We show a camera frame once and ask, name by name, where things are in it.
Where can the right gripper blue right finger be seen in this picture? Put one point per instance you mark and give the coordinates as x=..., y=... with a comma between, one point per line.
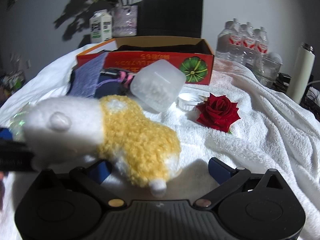
x=220, y=171

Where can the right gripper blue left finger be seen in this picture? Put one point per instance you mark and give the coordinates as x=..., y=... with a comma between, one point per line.
x=99, y=171

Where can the yellow white plush toy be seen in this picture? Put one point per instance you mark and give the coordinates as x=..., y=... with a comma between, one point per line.
x=113, y=128

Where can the navy blue pouch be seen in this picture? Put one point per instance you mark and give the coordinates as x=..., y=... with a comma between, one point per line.
x=109, y=87

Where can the purple cloth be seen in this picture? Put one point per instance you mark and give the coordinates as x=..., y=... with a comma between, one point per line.
x=84, y=80

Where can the translucent plastic box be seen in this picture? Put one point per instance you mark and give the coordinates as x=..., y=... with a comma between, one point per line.
x=158, y=85

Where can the white jar lid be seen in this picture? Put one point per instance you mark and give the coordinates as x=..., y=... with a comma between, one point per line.
x=188, y=101

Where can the clear glass pitcher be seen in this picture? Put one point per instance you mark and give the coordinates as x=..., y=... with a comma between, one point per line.
x=266, y=68

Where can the white thermos bottle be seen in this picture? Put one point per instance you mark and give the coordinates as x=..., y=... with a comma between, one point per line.
x=302, y=71

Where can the water bottle pack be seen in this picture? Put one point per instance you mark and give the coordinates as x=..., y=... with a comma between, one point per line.
x=242, y=43

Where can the milk carton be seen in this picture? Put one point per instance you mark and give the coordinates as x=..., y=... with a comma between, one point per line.
x=100, y=26

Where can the purple glass vase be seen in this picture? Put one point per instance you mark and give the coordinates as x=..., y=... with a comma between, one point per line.
x=125, y=20

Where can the black paper bag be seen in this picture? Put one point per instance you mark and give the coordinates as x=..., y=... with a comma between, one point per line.
x=170, y=18

